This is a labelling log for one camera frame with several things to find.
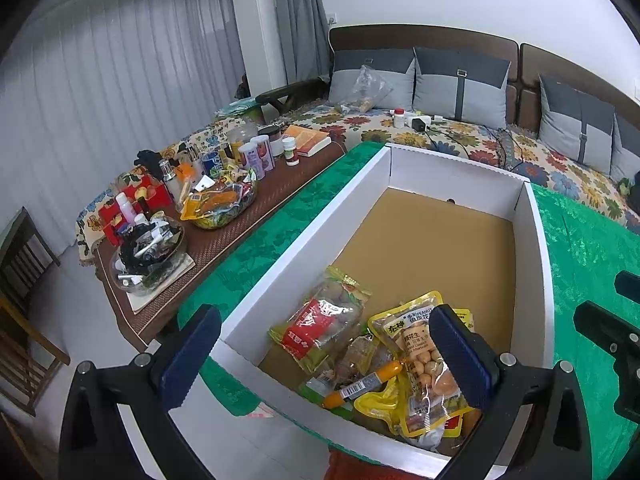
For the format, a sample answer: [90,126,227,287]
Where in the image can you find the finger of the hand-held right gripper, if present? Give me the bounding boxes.
[615,270,640,306]
[573,301,640,357]

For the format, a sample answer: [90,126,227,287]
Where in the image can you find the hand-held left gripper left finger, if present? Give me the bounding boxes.
[59,304,222,480]

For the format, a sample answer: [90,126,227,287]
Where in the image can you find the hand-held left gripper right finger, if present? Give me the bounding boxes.
[429,304,593,480]

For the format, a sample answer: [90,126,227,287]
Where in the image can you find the yellow peanut snack bag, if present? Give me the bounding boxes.
[367,290,476,438]

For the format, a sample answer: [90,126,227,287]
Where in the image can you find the bright yellow snack packet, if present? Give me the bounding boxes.
[352,377,416,428]

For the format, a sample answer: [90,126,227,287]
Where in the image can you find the gold brown snack packet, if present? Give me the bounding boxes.
[332,335,396,381]

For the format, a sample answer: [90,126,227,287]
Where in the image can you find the clear corn sausage packet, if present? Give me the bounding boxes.
[321,360,405,410]

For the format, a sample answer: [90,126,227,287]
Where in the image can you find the white cardboard box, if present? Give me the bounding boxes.
[207,142,556,480]

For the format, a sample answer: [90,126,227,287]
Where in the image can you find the green white snack packet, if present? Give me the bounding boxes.
[299,372,351,411]

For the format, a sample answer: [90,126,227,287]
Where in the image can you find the large red label snack bag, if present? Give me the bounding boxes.
[269,266,373,376]

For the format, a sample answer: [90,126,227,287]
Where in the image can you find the glass bowl of snacks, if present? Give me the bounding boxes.
[180,170,260,231]

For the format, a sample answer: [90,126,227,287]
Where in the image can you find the green patterned blanket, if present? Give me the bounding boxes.
[177,141,640,480]

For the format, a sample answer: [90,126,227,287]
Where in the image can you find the white paper pad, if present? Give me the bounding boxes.
[125,252,197,316]

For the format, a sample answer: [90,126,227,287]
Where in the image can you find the glass bowl of clutter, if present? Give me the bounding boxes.
[110,215,188,293]

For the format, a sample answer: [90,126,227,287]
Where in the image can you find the grey two-tone pillow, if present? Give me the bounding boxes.
[610,112,640,183]
[412,46,512,130]
[537,74,617,176]
[327,49,417,111]

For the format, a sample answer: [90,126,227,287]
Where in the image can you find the red gift box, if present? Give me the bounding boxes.
[97,172,173,246]

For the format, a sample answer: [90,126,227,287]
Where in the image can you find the brown wooden chair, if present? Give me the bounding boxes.
[0,295,71,416]

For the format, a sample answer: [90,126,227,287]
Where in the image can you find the floral table cloth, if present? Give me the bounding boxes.
[75,125,236,268]

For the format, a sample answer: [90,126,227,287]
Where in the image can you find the silver spray bottle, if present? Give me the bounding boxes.
[159,159,183,201]

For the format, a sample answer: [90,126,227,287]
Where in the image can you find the dark wooden chair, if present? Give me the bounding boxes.
[0,206,62,311]

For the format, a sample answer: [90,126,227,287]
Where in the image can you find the black cloth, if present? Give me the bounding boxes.
[134,149,163,171]

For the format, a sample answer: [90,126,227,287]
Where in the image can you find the brown side table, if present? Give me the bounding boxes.
[95,135,348,351]

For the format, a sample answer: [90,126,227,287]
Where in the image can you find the clear plastic jar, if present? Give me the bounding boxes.
[227,119,260,153]

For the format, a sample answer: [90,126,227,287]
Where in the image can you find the jar with dark lid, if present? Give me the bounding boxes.
[259,126,286,156]

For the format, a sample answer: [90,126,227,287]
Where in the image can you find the white power strip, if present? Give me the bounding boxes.
[404,112,446,132]

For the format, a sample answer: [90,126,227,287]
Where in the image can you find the floral bed sheet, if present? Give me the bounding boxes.
[215,102,640,233]

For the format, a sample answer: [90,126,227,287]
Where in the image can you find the orange book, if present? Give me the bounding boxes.
[281,124,333,157]

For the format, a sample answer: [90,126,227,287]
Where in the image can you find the pale green cloth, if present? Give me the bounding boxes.
[215,97,266,123]

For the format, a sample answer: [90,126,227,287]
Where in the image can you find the dark wooden armchair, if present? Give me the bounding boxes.
[255,77,331,116]

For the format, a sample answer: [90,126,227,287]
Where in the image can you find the white sheer curtain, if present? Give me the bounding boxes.
[0,0,246,261]

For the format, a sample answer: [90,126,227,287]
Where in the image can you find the clear plastic bag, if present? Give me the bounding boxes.
[336,64,395,113]

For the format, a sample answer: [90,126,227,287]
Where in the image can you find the grey curtain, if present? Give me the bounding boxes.
[270,0,333,86]

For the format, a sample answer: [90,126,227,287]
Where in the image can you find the black cables on sheet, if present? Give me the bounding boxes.
[425,122,531,171]

